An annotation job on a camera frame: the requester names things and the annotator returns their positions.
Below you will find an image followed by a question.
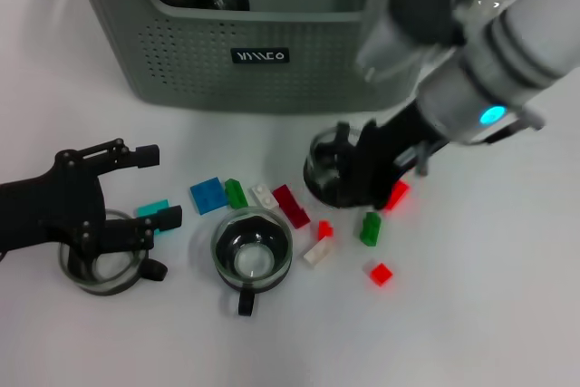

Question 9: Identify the white toy brick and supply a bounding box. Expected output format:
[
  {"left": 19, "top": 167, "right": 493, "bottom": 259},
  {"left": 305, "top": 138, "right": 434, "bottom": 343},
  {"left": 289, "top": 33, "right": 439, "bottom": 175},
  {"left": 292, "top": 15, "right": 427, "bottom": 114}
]
[
  {"left": 249, "top": 182, "right": 278, "bottom": 210},
  {"left": 302, "top": 239, "right": 335, "bottom": 266}
]

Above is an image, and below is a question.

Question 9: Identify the bright red rectangular brick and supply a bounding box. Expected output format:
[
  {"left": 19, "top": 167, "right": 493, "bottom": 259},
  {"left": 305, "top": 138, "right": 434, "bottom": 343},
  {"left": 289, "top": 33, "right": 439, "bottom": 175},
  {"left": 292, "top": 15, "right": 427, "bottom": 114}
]
[{"left": 383, "top": 179, "right": 411, "bottom": 211}]

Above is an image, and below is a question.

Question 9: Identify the green toy brick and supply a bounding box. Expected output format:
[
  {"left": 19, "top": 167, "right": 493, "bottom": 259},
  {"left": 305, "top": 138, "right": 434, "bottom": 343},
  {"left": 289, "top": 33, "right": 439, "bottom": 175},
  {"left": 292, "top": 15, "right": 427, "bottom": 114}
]
[
  {"left": 358, "top": 211, "right": 382, "bottom": 247},
  {"left": 224, "top": 177, "right": 249, "bottom": 210}
]

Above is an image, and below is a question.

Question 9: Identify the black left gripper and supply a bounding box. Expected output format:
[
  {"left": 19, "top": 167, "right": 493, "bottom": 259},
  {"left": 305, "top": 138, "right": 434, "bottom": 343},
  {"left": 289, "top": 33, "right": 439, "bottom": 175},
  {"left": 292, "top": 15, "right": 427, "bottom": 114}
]
[{"left": 0, "top": 137, "right": 184, "bottom": 256}]

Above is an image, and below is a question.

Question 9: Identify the cyan square toy brick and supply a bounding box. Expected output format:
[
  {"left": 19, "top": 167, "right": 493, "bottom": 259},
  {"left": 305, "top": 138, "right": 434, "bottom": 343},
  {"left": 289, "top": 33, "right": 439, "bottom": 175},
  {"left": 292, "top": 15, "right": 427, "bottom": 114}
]
[{"left": 137, "top": 198, "right": 171, "bottom": 237}]

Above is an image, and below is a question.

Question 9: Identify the silver elbow cable connector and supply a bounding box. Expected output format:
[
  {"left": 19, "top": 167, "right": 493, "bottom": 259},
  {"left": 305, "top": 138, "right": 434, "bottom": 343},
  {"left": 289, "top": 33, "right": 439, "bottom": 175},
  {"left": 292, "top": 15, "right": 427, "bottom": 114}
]
[{"left": 412, "top": 140, "right": 435, "bottom": 179}]

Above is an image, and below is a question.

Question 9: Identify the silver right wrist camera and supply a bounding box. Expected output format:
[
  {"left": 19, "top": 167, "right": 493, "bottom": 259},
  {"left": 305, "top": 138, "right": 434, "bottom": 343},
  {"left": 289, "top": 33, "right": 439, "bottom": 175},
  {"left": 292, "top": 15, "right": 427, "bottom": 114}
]
[{"left": 355, "top": 0, "right": 463, "bottom": 82}]

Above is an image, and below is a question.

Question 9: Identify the blue square toy brick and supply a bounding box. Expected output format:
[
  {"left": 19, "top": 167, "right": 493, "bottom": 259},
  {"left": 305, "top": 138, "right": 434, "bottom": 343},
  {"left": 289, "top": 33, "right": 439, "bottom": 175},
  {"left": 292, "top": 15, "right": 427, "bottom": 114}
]
[{"left": 188, "top": 177, "right": 230, "bottom": 216}]

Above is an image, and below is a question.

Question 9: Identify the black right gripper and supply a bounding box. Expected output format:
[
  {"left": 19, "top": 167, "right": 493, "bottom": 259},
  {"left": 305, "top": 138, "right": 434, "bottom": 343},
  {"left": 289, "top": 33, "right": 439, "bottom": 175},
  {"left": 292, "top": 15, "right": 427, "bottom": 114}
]
[{"left": 333, "top": 103, "right": 444, "bottom": 212}]

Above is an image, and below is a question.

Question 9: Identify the dark red long brick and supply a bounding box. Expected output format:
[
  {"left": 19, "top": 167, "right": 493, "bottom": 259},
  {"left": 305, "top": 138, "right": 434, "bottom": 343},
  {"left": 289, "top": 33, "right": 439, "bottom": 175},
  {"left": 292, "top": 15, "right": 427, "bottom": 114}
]
[{"left": 271, "top": 183, "right": 313, "bottom": 229}]

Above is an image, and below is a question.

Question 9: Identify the grey-green perforated storage bin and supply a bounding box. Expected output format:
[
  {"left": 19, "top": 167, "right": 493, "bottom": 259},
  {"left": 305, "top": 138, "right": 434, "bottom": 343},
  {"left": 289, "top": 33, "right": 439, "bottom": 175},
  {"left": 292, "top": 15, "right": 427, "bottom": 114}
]
[{"left": 67, "top": 0, "right": 477, "bottom": 115}]

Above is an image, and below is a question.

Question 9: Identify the bright red square brick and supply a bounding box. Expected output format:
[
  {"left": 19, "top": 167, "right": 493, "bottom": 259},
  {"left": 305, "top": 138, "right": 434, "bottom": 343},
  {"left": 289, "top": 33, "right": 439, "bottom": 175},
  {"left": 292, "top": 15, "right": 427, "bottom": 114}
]
[{"left": 369, "top": 262, "right": 394, "bottom": 287}]

